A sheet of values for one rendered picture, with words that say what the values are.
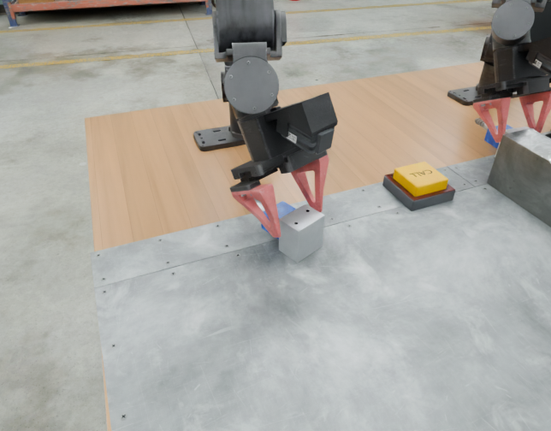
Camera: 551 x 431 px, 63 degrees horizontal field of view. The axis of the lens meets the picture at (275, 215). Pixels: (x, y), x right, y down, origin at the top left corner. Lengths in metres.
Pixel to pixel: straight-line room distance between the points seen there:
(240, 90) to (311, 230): 0.21
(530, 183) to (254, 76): 0.46
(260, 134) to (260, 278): 0.18
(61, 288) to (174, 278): 1.27
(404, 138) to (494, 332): 0.47
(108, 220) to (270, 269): 0.27
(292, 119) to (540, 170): 0.40
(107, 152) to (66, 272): 1.06
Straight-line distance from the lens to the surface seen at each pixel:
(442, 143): 0.93
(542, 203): 0.76
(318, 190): 0.60
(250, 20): 0.56
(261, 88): 0.48
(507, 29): 0.81
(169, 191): 0.75
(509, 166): 0.79
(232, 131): 0.88
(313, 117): 0.49
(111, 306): 0.58
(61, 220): 2.19
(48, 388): 1.57
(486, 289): 0.62
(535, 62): 0.84
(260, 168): 0.53
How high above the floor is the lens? 1.21
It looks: 37 degrees down
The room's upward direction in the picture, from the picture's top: straight up
